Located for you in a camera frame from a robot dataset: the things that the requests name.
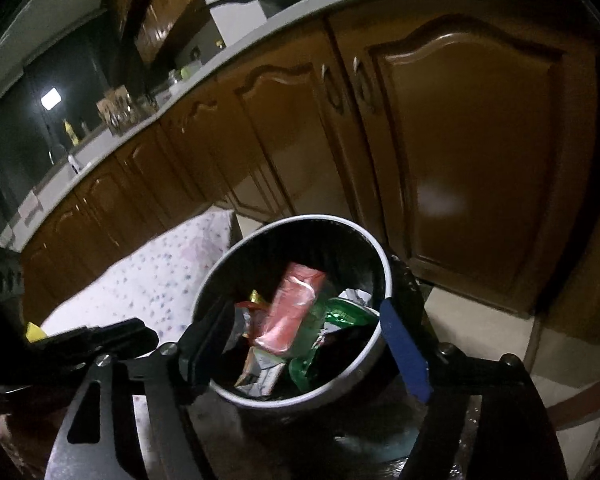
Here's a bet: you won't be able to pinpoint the metal cabinet door handle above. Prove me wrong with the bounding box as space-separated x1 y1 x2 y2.
352 57 377 112
321 63 344 114

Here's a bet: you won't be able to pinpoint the brown wooden base cabinets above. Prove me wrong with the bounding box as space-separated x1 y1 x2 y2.
20 0 600 331

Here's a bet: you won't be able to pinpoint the brown wooden wall cabinet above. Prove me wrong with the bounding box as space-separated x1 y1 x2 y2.
105 0 211 66

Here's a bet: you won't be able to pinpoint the white dotted tablecloth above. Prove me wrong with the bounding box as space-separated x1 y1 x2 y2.
40 207 238 466

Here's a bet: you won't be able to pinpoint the wooden utensil block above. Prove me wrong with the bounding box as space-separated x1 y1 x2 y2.
96 87 132 132

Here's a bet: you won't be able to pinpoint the black bin with grey rim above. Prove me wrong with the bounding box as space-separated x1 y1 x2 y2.
190 214 426 411

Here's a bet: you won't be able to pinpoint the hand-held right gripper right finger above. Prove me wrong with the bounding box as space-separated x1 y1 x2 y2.
379 298 569 480

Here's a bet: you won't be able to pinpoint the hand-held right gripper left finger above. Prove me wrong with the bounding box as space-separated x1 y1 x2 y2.
45 299 237 480

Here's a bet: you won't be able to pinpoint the red packet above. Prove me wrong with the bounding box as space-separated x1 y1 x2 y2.
254 261 329 352

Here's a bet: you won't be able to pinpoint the dark kitchen window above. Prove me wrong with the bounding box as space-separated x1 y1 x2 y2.
0 25 121 241

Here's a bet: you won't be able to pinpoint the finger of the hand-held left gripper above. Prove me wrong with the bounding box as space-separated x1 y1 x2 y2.
10 316 159 392

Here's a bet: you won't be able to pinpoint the green foil wrapper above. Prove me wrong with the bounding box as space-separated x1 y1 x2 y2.
287 297 381 392

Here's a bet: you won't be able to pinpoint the silver wrapper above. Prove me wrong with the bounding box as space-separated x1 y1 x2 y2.
232 301 268 348

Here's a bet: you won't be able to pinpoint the white carton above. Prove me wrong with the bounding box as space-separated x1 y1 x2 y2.
234 346 287 400

